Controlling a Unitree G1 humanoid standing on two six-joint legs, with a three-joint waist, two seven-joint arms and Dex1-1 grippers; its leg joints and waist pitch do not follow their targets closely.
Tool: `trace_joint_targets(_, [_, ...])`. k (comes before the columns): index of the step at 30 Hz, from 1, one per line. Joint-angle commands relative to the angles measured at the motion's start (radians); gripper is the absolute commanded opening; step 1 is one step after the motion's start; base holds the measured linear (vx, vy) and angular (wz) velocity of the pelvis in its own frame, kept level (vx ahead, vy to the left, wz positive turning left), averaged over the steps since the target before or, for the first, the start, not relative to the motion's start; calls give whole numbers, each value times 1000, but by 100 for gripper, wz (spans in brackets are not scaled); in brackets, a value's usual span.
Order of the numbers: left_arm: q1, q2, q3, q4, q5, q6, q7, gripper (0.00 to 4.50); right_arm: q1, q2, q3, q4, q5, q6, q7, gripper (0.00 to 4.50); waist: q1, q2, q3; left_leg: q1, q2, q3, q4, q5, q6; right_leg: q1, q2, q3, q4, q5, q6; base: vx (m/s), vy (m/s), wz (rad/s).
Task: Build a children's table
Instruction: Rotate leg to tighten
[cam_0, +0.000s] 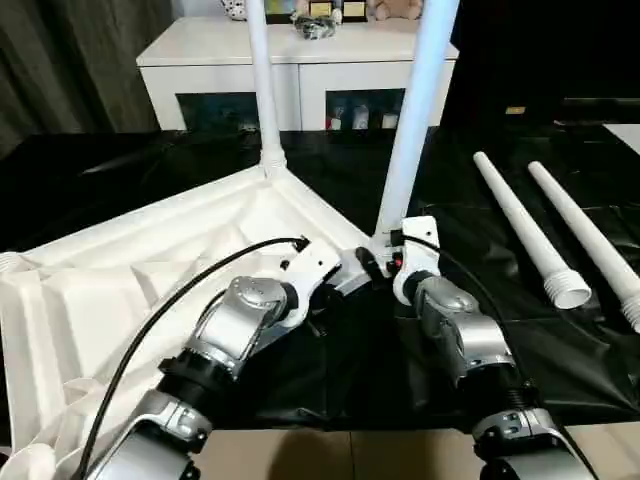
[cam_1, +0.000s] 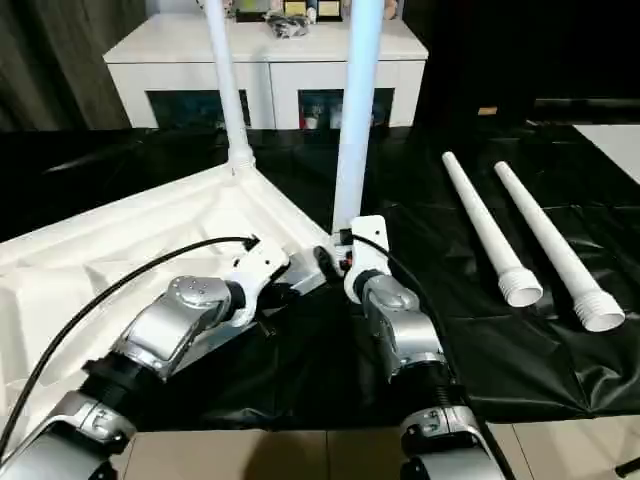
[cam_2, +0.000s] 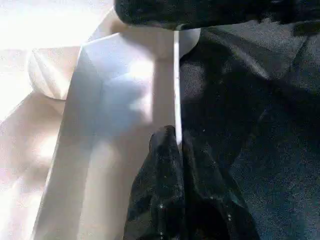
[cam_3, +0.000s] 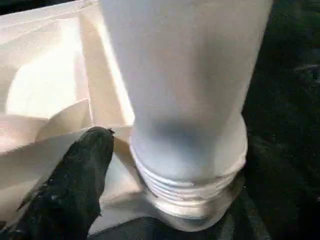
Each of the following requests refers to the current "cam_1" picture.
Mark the white plastic table leg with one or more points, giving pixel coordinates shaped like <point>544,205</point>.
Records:
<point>357,125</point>
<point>227,90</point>
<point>480,225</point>
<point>550,250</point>

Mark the white plastic table top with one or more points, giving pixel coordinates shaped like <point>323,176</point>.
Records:
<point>150,225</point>

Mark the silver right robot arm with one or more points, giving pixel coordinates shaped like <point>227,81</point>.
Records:
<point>400,330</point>

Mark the black mat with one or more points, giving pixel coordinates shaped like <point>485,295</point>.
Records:
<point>500,360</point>

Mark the small yellow object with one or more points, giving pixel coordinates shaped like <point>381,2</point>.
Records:
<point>488,110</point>

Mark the white cabinet with glass doors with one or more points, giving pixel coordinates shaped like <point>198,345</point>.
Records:
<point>200,55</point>

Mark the small black box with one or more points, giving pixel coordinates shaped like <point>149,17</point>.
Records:
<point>252,17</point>

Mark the white flat board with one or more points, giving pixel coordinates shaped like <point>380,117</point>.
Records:
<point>612,147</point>

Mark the grey curtain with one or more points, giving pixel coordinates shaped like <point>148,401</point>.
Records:
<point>50,60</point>

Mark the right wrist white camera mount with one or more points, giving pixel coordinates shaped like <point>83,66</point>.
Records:
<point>370,240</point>

